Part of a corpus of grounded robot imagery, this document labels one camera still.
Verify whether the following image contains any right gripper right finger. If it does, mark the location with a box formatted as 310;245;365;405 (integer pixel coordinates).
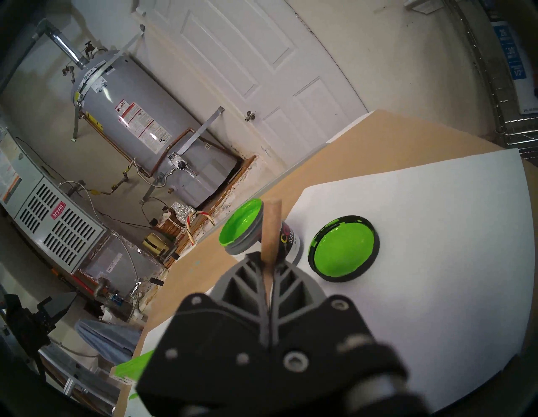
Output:
268;260;405;388

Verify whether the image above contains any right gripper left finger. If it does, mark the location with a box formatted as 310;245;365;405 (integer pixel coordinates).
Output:
137;253;270;416

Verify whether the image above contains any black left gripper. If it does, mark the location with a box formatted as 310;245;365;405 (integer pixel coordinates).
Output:
3;293;79;350

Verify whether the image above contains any wooden handle paint brush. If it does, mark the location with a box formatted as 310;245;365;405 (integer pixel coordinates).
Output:
260;199;283;272

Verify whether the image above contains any black paint can lid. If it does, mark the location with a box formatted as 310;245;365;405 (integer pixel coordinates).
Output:
308;215;381;283

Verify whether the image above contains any open green paint can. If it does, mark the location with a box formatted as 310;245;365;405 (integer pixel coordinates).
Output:
219;198;303;268

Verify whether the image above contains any white paper sheet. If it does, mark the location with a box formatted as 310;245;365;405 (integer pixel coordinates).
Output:
134;319;179;366
269;148;531;415

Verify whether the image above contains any blue cloth towel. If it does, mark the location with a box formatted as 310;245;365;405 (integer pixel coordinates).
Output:
75;317;142;367

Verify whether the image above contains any gray bryant furnace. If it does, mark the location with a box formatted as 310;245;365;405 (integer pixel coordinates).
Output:
0;129;165;321

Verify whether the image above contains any striped candy cane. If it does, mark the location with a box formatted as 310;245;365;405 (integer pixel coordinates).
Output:
186;210;215;247

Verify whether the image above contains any foil wrapped object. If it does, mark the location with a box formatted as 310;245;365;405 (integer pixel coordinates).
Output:
174;201;196;224

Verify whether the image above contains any wood topped heater ledge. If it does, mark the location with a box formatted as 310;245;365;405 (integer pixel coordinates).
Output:
147;155;258;296

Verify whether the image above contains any brown kraft paper cover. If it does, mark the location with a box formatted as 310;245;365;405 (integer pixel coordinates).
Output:
113;109;508;417

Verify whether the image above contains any gray water heater tank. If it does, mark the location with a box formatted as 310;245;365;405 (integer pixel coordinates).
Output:
63;17;239;211

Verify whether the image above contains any white panel door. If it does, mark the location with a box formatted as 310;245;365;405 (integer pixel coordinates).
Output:
138;0;371;169

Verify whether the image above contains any utility pump box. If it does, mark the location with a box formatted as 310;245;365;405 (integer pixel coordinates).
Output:
491;20;538;117

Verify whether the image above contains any wicker basket with handle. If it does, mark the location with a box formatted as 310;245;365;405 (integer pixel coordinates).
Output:
157;211;186;241

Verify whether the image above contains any chrome wire shelf rack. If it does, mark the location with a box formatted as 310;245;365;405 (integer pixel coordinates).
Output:
446;0;538;161

